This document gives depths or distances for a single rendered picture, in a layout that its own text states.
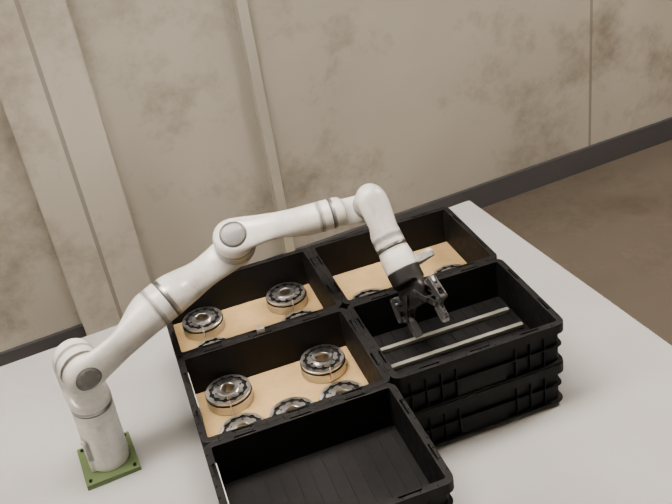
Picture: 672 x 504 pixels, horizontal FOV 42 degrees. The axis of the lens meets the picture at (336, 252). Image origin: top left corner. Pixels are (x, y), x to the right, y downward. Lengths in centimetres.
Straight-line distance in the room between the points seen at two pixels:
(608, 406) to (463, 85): 219
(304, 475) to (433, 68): 242
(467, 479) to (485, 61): 244
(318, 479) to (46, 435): 79
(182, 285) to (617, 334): 107
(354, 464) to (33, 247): 208
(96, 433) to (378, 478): 64
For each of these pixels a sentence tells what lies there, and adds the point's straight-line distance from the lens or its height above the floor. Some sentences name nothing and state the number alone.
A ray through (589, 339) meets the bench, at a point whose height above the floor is 70.
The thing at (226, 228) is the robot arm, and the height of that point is 118.
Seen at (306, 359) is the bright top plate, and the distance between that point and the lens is 199.
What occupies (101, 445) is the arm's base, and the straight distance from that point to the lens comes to 202.
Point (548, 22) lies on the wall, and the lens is 413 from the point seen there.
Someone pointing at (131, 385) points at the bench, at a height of 70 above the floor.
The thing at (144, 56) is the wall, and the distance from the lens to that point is 336.
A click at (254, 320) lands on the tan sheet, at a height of 83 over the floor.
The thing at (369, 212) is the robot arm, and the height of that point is 115.
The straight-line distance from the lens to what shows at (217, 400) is 194.
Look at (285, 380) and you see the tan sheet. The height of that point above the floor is 83.
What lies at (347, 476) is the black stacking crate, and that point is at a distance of 174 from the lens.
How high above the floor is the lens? 208
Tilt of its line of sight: 31 degrees down
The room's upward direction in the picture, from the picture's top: 9 degrees counter-clockwise
